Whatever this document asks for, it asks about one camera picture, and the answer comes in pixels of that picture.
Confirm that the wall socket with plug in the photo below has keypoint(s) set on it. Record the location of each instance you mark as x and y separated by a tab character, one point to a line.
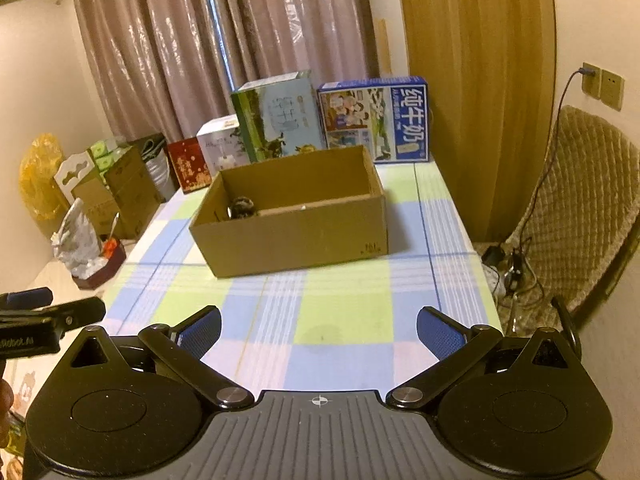
591	80

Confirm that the white crumpled bag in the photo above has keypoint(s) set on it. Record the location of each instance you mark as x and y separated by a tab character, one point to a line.
76	243

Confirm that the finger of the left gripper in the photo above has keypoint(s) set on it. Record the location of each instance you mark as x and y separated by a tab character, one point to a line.
26	299
68	316

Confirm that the yellow plastic bag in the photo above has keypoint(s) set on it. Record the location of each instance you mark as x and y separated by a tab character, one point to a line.
39	190

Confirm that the white appliance box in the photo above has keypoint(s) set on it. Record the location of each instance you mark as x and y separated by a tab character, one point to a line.
221	144

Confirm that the checked tablecloth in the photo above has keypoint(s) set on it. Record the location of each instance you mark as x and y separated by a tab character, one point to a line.
345	327

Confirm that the dark brown scrunchie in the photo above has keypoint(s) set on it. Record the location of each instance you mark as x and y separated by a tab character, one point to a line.
241	207

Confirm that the green blue milk carton box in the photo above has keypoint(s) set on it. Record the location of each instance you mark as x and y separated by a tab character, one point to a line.
278	116

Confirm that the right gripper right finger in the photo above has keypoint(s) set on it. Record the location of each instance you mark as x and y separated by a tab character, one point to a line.
507	407

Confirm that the quilted brown chair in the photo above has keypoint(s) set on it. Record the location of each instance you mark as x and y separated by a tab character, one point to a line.
579	231

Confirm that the person's left hand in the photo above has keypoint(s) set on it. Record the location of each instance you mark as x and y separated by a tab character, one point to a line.
6	402

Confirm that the wooden door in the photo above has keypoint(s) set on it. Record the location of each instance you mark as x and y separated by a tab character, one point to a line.
490	69

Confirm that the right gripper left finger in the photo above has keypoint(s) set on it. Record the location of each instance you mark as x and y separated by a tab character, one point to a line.
129	406

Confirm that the brown cardboard box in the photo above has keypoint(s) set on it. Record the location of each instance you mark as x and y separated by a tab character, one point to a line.
313	209

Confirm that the dark red tray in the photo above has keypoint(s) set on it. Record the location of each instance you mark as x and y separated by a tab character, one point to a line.
104	268

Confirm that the red gift box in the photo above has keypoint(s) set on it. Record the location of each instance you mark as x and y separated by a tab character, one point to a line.
187	159

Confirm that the beige curtain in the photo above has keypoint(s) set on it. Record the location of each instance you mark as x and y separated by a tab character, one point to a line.
168	66

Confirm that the brown cardboard carton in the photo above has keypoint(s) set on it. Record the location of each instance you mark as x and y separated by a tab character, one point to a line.
127	189

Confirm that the green tissue packs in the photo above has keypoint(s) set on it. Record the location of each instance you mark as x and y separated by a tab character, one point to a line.
105	153

